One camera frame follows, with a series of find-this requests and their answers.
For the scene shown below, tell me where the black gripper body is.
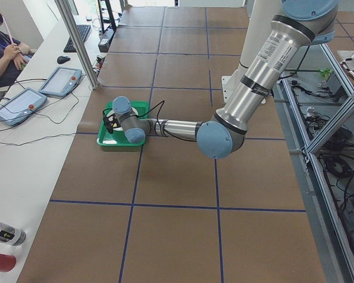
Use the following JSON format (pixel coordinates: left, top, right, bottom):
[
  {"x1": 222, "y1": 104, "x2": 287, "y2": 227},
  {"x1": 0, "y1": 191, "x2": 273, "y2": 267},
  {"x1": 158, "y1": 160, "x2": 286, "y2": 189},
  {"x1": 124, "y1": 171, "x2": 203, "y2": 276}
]
[{"x1": 103, "y1": 115, "x2": 119, "y2": 133}]

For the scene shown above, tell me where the white round plate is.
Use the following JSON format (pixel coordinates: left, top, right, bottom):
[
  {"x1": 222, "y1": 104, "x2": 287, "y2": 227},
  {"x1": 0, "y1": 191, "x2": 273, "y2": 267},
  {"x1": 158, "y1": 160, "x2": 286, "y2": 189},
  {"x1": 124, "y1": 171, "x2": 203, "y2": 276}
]
[{"x1": 104, "y1": 110, "x2": 123, "y2": 133}]

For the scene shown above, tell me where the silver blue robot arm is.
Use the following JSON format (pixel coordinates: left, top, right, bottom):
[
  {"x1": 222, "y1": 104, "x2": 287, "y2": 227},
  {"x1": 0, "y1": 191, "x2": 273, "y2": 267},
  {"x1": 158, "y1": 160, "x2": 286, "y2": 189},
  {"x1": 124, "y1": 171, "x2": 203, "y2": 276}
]
[{"x1": 103, "y1": 1, "x2": 339, "y2": 159}]

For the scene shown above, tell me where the green plastic tray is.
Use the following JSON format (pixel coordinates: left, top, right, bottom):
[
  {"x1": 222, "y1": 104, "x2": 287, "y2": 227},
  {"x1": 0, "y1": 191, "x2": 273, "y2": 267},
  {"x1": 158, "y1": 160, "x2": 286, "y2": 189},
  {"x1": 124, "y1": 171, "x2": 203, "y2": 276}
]
[{"x1": 97, "y1": 101, "x2": 149, "y2": 152}]

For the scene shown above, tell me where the far blue teach pendant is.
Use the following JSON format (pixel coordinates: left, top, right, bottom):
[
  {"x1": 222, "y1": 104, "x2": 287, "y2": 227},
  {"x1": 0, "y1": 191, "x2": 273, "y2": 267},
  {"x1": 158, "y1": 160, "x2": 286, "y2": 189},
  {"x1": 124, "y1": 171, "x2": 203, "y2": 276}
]
[{"x1": 38, "y1": 67, "x2": 82, "y2": 98}]

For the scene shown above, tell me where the blue teach pendant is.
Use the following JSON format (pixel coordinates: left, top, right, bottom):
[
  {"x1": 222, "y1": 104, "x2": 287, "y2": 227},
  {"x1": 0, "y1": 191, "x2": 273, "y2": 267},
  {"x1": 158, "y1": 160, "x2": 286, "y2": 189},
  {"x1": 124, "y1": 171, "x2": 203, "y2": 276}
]
[
  {"x1": 0, "y1": 88, "x2": 47, "y2": 126},
  {"x1": 38, "y1": 67, "x2": 82, "y2": 98}
]

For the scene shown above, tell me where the black computer mouse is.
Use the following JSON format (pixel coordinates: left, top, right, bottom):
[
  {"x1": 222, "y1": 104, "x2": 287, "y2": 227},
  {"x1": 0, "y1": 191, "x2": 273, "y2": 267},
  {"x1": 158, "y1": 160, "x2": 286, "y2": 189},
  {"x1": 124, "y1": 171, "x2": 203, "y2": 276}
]
[{"x1": 57, "y1": 55, "x2": 71, "y2": 64}]

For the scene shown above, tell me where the near blue teach pendant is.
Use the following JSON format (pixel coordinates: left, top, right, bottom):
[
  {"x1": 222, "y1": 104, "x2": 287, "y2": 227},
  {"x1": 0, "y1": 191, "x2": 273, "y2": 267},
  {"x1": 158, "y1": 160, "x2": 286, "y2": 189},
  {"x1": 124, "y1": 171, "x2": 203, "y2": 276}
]
[{"x1": 0, "y1": 88, "x2": 47, "y2": 126}]

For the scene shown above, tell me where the black keyboard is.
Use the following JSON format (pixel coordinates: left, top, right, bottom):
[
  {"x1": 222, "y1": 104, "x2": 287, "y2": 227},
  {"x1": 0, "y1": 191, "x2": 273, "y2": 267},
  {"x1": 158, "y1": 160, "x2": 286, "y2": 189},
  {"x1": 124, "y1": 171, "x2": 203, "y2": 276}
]
[{"x1": 63, "y1": 24, "x2": 92, "y2": 53}]

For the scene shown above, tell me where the brown paper table cover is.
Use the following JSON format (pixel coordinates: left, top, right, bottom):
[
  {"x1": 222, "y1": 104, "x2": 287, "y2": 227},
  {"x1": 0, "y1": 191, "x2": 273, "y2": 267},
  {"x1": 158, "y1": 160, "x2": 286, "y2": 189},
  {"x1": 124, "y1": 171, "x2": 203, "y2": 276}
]
[{"x1": 18, "y1": 7, "x2": 326, "y2": 282}]

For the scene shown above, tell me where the seated person dark shirt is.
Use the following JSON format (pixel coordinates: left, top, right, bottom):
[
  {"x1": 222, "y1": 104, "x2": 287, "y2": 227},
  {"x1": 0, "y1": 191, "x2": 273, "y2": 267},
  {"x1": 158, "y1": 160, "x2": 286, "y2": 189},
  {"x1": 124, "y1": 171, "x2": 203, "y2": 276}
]
[{"x1": 0, "y1": 13, "x2": 31, "y2": 87}]

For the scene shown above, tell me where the red cylinder bottle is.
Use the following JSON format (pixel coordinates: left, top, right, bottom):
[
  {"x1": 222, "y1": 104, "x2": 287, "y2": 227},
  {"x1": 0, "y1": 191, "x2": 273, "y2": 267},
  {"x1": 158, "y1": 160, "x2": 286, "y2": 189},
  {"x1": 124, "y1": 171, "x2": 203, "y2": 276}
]
[{"x1": 0, "y1": 254, "x2": 17, "y2": 272}]

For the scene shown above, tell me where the grey aluminium frame post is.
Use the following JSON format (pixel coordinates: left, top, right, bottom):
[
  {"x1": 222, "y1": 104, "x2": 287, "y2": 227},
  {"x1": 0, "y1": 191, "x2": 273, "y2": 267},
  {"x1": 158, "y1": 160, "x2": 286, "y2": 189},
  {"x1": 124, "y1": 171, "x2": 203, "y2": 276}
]
[{"x1": 55, "y1": 0, "x2": 99, "y2": 90}]

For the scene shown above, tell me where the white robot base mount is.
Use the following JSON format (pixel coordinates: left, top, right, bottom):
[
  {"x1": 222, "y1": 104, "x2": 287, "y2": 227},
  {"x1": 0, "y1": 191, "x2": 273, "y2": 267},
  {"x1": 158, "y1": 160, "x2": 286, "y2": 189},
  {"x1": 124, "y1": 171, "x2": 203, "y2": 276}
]
[{"x1": 221, "y1": 75, "x2": 267, "y2": 104}]

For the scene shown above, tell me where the aluminium side frame rail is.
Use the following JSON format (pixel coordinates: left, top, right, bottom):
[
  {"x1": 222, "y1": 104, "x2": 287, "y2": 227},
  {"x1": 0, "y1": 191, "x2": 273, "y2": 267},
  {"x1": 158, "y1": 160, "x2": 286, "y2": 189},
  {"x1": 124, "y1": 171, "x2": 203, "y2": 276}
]
[{"x1": 274, "y1": 44, "x2": 354, "y2": 282}]

